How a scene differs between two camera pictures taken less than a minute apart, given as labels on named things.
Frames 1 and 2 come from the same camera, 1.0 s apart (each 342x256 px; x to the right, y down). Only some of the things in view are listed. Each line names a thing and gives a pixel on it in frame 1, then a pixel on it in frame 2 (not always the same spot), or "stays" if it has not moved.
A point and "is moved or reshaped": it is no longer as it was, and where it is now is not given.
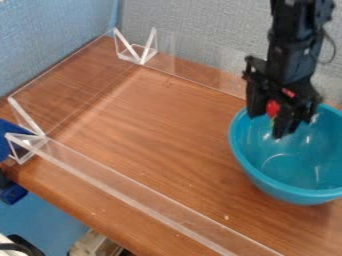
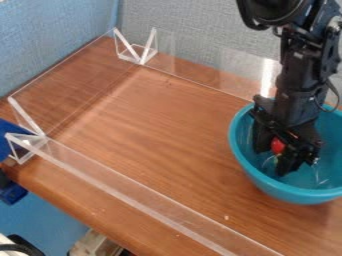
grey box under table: [93, 244] stays
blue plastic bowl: [297, 168] stays
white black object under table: [13, 245] stays
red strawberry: [272, 108] is moved or reshaped
